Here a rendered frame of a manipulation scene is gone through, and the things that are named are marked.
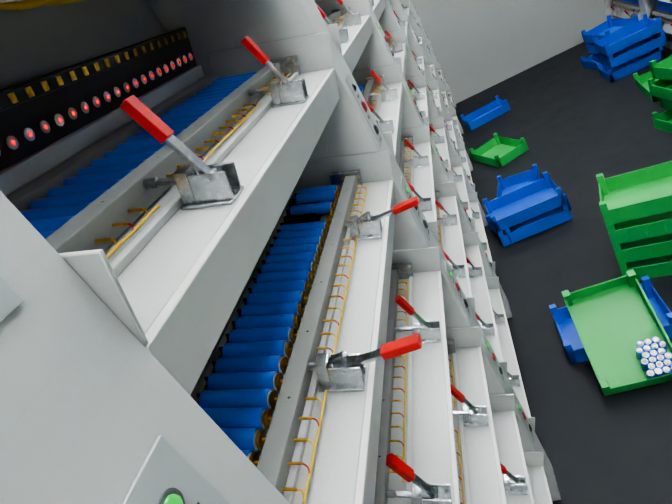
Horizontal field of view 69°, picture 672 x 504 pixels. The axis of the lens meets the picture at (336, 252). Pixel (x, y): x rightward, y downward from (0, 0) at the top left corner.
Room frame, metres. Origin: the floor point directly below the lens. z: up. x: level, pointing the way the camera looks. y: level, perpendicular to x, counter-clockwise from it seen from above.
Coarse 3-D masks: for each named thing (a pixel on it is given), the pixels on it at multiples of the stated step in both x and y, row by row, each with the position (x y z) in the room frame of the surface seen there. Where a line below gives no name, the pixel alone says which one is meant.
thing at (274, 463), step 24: (360, 192) 0.71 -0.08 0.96; (336, 216) 0.63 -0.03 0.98; (336, 240) 0.56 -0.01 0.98; (336, 264) 0.53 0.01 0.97; (312, 288) 0.48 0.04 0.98; (312, 312) 0.43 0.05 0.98; (312, 336) 0.40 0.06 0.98; (336, 336) 0.41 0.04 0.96; (312, 360) 0.38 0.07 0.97; (288, 384) 0.35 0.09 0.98; (288, 408) 0.32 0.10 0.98; (288, 432) 0.30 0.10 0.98; (264, 456) 0.28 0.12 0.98; (288, 456) 0.29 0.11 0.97; (312, 456) 0.28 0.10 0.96
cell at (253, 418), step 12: (204, 408) 0.36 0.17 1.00; (216, 408) 0.35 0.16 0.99; (228, 408) 0.35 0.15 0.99; (240, 408) 0.34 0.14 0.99; (252, 408) 0.34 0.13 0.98; (264, 408) 0.34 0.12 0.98; (216, 420) 0.34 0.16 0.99; (228, 420) 0.34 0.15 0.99; (240, 420) 0.33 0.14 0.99; (252, 420) 0.33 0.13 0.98
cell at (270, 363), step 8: (216, 360) 0.41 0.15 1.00; (224, 360) 0.41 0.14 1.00; (232, 360) 0.40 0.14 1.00; (240, 360) 0.40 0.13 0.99; (248, 360) 0.40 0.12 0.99; (256, 360) 0.39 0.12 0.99; (264, 360) 0.39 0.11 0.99; (272, 360) 0.39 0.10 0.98; (280, 360) 0.39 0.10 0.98; (216, 368) 0.40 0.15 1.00; (224, 368) 0.40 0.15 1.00; (232, 368) 0.40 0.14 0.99; (240, 368) 0.39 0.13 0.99; (248, 368) 0.39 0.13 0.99; (256, 368) 0.39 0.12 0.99; (264, 368) 0.39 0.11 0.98; (272, 368) 0.38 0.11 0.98; (280, 368) 0.38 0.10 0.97
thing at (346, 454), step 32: (320, 160) 0.79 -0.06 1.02; (352, 160) 0.77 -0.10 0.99; (384, 160) 0.76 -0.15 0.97; (384, 192) 0.72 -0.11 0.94; (384, 224) 0.62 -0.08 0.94; (320, 256) 0.58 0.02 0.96; (384, 256) 0.54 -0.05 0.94; (352, 288) 0.49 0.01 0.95; (384, 288) 0.49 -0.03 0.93; (352, 320) 0.44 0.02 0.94; (384, 320) 0.45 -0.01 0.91; (352, 352) 0.39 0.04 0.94; (352, 416) 0.32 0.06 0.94; (320, 448) 0.30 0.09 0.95; (352, 448) 0.29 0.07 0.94; (320, 480) 0.27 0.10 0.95; (352, 480) 0.26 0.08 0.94
